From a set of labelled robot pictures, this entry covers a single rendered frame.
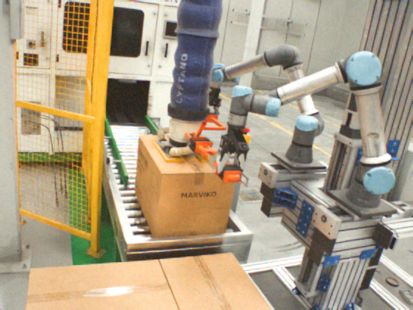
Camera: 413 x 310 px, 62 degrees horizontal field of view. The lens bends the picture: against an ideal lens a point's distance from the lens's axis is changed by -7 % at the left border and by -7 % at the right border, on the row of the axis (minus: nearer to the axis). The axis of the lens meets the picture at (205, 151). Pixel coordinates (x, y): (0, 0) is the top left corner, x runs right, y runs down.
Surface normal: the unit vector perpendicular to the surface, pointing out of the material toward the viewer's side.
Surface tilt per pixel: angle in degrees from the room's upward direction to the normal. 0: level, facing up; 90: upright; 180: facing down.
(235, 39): 90
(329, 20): 90
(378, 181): 97
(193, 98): 75
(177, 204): 90
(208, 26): 100
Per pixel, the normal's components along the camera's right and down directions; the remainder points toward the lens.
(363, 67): -0.32, 0.15
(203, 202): 0.35, 0.35
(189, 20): -0.43, 0.43
